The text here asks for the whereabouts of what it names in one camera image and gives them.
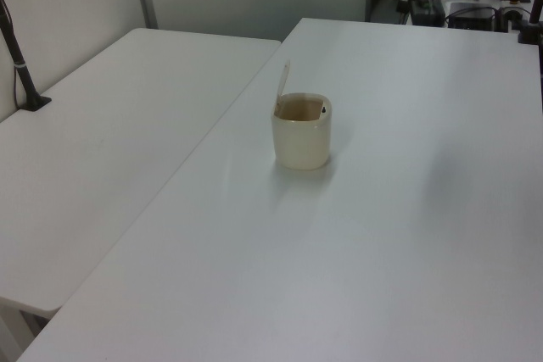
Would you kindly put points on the cream plastic trash bin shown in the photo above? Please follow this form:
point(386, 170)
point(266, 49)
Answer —
point(301, 146)

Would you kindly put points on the cream hinged bin lid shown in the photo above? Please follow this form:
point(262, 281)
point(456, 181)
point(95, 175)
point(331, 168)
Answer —
point(283, 84)

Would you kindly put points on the white side table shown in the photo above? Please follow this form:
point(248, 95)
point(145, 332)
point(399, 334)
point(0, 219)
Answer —
point(106, 133)

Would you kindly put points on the black box with green part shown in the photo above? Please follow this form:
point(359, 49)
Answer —
point(426, 16)

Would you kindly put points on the dark flat electronic device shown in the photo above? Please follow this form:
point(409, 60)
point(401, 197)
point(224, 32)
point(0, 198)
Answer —
point(471, 12)

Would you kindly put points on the black camera pole with clamp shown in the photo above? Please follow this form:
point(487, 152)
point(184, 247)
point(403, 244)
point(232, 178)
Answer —
point(17, 57)

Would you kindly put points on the black clamped camera pole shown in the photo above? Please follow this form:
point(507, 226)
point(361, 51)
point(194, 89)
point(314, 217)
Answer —
point(528, 33)

